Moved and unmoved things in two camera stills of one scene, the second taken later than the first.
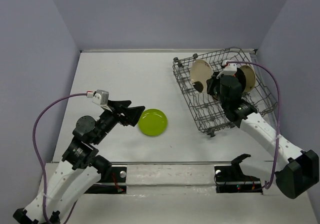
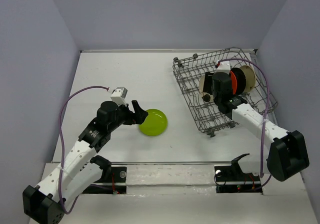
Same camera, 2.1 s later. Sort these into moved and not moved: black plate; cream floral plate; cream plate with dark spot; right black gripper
Moved: cream plate with dark spot
Not moved: black plate; cream floral plate; right black gripper
